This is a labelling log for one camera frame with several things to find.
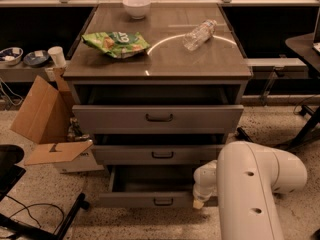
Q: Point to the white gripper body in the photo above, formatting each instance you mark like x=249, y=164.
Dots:
x=202, y=194

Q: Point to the green chip bag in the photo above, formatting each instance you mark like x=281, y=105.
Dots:
x=118, y=45

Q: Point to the grey bottom drawer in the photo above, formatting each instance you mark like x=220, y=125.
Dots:
x=149, y=186

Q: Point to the grey drawer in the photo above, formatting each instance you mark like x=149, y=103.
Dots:
x=154, y=154
x=149, y=186
x=158, y=119

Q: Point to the white paper cup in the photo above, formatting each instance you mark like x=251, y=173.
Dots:
x=57, y=55

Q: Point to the grey drawer cabinet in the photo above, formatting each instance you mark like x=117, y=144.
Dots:
x=167, y=74

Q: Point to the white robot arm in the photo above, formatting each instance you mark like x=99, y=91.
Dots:
x=245, y=176

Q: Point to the black chair with base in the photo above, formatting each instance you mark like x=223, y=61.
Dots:
x=16, y=211

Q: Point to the white bowl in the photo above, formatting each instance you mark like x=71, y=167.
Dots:
x=137, y=9

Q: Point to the grey top drawer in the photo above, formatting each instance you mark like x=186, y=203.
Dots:
x=158, y=119

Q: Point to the grey middle drawer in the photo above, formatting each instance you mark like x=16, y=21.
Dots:
x=154, y=154

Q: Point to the clear plastic water bottle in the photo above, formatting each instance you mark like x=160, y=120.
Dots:
x=199, y=35

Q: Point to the open cardboard box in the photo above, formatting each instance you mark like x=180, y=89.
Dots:
x=44, y=119

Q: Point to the black table stand right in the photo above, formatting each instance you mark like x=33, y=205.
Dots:
x=279, y=81

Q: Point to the blue patterned bowl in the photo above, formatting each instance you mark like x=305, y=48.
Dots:
x=11, y=56

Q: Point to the dark blue small bowl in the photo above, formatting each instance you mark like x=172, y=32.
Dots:
x=36, y=58

